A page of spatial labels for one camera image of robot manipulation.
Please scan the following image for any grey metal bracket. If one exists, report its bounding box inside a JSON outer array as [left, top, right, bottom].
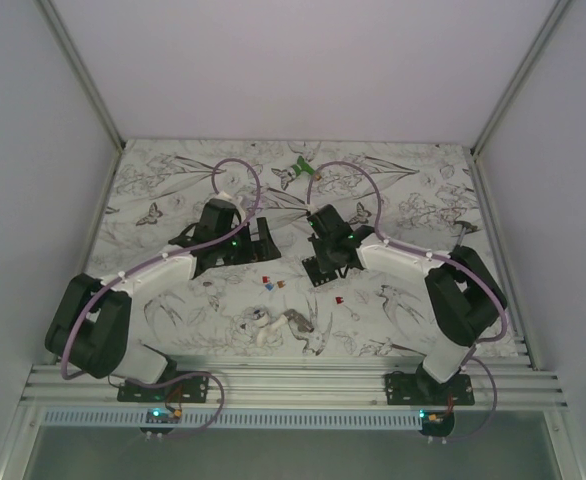
[[283, 309, 315, 339]]

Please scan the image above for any right aluminium corner post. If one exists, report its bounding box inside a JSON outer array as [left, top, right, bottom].
[[470, 0, 574, 158]]

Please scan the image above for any aluminium rail frame front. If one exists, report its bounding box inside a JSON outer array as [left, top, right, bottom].
[[20, 355, 568, 411]]

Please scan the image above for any left aluminium corner post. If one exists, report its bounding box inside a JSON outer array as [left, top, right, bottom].
[[34, 0, 126, 151]]

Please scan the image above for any black fuse box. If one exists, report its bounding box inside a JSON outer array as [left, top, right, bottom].
[[302, 257, 338, 287]]

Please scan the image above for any perforated grey cable duct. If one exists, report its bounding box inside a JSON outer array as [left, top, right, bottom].
[[42, 407, 422, 431]]

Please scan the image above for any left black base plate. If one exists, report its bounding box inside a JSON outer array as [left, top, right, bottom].
[[116, 371, 209, 404]]

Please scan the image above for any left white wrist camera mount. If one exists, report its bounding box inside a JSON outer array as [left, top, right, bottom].
[[215, 191, 248, 221]]

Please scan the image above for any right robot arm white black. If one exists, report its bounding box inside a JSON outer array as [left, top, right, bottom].
[[303, 205, 508, 405]]

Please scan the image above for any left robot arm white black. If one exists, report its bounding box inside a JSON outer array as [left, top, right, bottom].
[[44, 195, 281, 402]]

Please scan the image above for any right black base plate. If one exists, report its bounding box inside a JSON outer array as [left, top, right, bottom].
[[383, 371, 475, 407]]

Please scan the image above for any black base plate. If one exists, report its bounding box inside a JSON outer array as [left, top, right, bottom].
[[116, 371, 209, 404], [383, 371, 475, 407]]

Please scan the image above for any green spray nozzle toy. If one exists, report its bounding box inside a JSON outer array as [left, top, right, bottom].
[[284, 155, 321, 181]]

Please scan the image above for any small grey hammer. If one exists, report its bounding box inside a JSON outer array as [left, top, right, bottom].
[[454, 220, 478, 246]]

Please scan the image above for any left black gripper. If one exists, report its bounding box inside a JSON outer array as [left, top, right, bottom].
[[216, 217, 280, 267]]

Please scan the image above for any floral printed table mat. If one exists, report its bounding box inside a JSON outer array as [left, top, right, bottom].
[[87, 140, 493, 357]]

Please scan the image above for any left small circuit board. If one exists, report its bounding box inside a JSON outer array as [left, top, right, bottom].
[[145, 408, 182, 425]]

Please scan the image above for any aluminium corner post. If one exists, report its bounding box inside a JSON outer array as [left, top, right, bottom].
[[470, 0, 574, 158], [34, 0, 126, 151]]

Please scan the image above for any small circuit board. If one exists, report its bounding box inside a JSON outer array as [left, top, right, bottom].
[[419, 410, 453, 425], [145, 408, 182, 425]]

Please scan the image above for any right small circuit board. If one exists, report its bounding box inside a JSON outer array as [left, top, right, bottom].
[[419, 410, 453, 425]]

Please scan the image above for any white pipe fitting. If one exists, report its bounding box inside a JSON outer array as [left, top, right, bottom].
[[244, 306, 288, 347]]

